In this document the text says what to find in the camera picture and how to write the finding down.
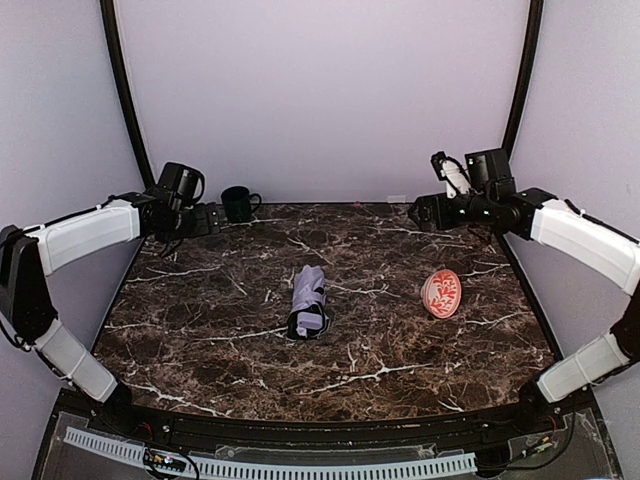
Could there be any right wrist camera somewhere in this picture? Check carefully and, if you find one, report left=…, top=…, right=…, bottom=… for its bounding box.
left=431, top=151, right=471, bottom=199

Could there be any red patterned ceramic bowl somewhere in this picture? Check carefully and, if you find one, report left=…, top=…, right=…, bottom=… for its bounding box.
left=420, top=269, right=462, bottom=319

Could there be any left black frame post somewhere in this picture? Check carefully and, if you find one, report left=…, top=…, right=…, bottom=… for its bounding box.
left=99, top=0, right=155, bottom=187

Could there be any lavender folding umbrella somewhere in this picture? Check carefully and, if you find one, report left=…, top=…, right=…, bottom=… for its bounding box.
left=286, top=265, right=330, bottom=340

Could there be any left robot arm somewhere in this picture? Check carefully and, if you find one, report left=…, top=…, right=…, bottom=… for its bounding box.
left=1, top=162, right=220, bottom=414

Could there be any small circuit board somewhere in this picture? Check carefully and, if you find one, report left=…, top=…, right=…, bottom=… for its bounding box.
left=142, top=449, right=187, bottom=474

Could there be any right black frame post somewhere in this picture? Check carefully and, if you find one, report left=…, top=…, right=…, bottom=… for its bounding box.
left=502, top=0, right=544, bottom=157

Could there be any grey slotted cable duct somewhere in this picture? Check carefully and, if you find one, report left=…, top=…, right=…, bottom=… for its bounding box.
left=63, top=427, right=477, bottom=479

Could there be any dark green mug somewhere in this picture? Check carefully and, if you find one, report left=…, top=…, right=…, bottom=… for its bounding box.
left=221, top=186, right=262, bottom=224

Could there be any black front rail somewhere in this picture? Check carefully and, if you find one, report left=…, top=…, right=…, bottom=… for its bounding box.
left=125, top=407, right=522, bottom=451

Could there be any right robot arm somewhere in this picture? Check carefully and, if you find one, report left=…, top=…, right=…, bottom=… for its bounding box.
left=409, top=149, right=639, bottom=405

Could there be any black frame post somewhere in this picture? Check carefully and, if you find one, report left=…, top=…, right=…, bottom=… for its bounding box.
left=502, top=0, right=544, bottom=157
left=99, top=0, right=155, bottom=187

